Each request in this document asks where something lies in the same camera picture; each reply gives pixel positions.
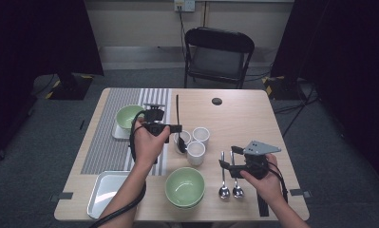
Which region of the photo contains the black stand base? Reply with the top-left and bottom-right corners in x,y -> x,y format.
45,72 -> 95,102
261,75 -> 307,102

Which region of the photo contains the wall conduit pipe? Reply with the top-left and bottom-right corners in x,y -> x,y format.
201,1 -> 208,28

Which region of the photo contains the person's right hand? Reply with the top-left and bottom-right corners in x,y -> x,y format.
239,154 -> 285,209

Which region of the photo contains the wall power outlet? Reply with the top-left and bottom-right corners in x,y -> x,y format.
173,0 -> 197,13

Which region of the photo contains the grey striped placemat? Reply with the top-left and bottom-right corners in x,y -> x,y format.
81,87 -> 173,177

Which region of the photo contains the metal spoon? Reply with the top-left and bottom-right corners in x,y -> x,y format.
230,150 -> 244,200
218,150 -> 231,200
175,94 -> 189,155

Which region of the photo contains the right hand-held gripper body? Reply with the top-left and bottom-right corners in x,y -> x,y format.
239,140 -> 282,181

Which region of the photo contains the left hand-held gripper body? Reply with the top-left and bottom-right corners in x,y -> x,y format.
142,103 -> 172,144

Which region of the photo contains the black floor cable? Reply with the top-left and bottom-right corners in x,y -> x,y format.
274,80 -> 320,138

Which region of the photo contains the row of black chopsticks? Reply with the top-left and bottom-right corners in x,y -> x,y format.
256,191 -> 271,219

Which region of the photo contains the black folding chair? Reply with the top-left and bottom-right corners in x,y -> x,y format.
183,27 -> 256,89

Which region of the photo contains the person's left hand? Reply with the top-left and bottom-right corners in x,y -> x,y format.
133,119 -> 172,168

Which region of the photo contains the green bowl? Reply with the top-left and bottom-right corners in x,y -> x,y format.
115,104 -> 146,132
167,196 -> 205,211
164,166 -> 206,207

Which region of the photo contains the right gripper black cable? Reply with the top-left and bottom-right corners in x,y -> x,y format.
267,161 -> 290,205

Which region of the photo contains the black curtain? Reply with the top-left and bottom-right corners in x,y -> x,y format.
270,0 -> 379,188
0,0 -> 104,162

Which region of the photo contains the grey tape strip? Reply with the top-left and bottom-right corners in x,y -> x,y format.
289,188 -> 313,199
49,192 -> 74,202

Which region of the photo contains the white cup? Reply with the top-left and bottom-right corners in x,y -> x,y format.
186,140 -> 207,166
192,126 -> 211,148
173,129 -> 192,155

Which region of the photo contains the black outlet cable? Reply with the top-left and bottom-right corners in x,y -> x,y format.
177,5 -> 188,61

